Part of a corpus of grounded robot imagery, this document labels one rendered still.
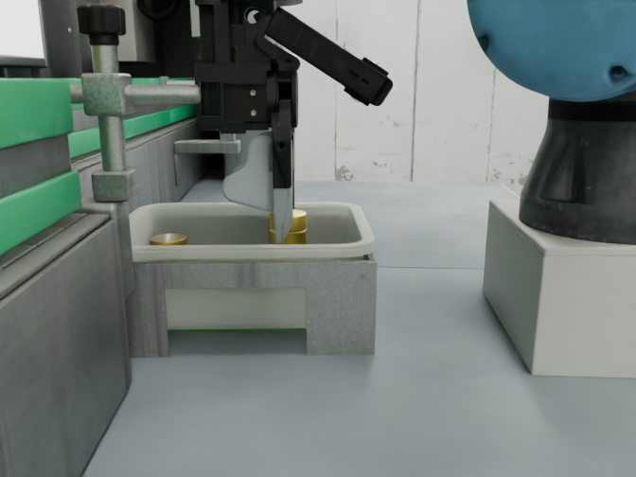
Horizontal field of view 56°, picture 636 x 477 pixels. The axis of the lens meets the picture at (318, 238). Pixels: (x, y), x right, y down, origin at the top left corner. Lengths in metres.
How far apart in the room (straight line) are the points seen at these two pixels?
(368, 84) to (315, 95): 3.50
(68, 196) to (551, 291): 0.33
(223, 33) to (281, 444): 0.32
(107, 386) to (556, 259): 0.31
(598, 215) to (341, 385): 0.22
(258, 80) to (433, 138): 3.65
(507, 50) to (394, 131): 3.72
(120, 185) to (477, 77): 3.83
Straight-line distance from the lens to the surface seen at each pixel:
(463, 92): 4.14
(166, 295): 0.48
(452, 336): 0.53
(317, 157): 4.03
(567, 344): 0.48
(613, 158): 0.48
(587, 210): 0.47
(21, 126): 0.34
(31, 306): 0.30
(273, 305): 0.47
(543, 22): 0.35
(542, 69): 0.35
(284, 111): 0.48
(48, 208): 0.36
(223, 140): 1.05
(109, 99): 0.41
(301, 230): 0.53
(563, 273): 0.46
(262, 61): 0.51
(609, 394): 0.48
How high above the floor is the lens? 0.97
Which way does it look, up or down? 15 degrees down
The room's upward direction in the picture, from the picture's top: straight up
